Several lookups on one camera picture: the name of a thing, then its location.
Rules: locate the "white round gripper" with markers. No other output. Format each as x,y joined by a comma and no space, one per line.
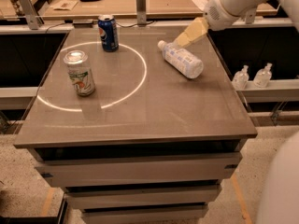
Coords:
217,16

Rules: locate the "blue plastic water bottle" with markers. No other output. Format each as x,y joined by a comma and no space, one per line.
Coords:
185,62

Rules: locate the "left clear sanitizer bottle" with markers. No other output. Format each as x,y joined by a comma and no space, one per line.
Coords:
241,78

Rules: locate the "clear sanitizer bottle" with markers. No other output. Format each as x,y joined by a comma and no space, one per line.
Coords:
263,76
241,78

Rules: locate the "right clear sanitizer bottle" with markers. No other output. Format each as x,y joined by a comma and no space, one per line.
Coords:
263,76

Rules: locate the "white paper sheet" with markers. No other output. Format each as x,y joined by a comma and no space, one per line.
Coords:
201,4

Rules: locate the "blue Pepsi can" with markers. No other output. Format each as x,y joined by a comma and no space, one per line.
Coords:
108,32

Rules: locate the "grey drawer cabinet table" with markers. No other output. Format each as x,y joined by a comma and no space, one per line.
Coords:
148,144

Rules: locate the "green white soda can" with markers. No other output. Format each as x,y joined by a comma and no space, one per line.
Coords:
80,72

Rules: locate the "small paper card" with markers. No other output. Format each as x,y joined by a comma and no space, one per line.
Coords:
64,5

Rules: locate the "right metal bracket post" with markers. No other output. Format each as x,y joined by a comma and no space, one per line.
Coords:
249,17

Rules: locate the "metal bracket post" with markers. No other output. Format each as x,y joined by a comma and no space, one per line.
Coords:
33,19
141,14
249,17

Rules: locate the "middle metal bracket post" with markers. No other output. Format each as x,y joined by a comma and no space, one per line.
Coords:
141,14

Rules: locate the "left metal bracket post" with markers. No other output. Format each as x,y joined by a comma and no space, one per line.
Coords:
33,19

